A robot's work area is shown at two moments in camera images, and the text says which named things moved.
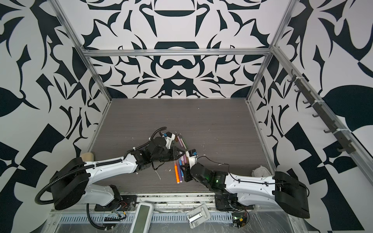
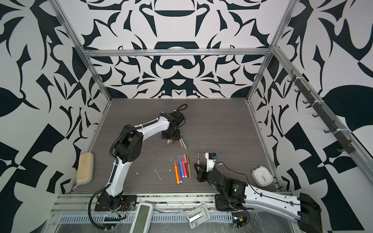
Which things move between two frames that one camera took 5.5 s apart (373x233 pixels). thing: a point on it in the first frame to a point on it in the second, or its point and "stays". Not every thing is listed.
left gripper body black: (166, 156) to (171, 135)
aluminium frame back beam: (176, 52) stays
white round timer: (261, 172) stays
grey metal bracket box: (197, 216) stays
